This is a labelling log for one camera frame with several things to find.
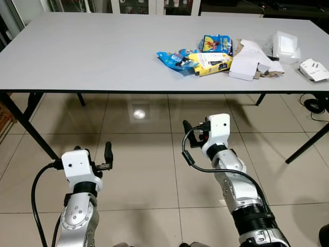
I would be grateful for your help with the crumpled blue foil wrapper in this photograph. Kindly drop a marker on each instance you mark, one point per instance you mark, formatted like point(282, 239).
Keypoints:
point(172, 59)

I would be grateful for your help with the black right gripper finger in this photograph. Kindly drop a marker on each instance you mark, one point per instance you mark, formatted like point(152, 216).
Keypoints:
point(188, 127)

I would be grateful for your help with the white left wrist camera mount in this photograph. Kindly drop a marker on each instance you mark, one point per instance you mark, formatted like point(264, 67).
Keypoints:
point(77, 164)

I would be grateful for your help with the robot left leg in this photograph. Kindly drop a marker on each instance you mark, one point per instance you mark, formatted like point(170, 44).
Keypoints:
point(120, 245)

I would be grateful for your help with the robot right leg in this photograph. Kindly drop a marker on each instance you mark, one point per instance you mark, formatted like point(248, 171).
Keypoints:
point(193, 244)

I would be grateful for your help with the robot leg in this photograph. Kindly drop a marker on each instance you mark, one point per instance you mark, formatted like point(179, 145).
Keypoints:
point(120, 245)
point(193, 244)

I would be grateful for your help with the dark low cabinet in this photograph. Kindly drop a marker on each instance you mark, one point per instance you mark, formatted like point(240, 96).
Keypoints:
point(257, 7)

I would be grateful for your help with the white glass door cabinet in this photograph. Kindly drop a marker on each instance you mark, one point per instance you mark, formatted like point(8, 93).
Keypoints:
point(154, 5)

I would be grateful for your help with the blue package with red figure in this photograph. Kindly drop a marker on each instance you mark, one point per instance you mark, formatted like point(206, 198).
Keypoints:
point(216, 43)

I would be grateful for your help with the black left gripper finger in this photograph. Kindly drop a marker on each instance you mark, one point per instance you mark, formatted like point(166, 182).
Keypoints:
point(108, 152)

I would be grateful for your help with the black round floor device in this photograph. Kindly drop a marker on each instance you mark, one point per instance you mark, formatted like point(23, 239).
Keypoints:
point(313, 105)

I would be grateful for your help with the grey table with black legs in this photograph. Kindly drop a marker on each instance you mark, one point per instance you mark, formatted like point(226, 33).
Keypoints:
point(103, 51)

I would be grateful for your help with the grey metal pole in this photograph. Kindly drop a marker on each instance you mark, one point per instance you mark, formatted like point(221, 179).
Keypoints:
point(17, 13)

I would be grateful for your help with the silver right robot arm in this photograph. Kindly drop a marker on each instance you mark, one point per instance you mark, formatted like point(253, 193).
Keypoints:
point(236, 190)

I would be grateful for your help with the black rubbish bin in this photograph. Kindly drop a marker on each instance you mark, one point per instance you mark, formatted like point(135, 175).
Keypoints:
point(325, 236)

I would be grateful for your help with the open square white box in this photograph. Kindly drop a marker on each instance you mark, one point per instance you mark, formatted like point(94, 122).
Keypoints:
point(284, 43)

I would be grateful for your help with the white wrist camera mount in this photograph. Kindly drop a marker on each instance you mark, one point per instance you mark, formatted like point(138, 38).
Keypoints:
point(77, 164)
point(218, 128)

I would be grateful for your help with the yellow cardboard box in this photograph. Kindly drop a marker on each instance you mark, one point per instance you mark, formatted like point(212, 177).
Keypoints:
point(208, 62)

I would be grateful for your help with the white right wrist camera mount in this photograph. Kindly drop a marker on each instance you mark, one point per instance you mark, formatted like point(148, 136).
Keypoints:
point(218, 128)

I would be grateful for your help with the torn white cardboard box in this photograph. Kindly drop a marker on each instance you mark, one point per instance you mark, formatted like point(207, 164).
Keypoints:
point(249, 62)

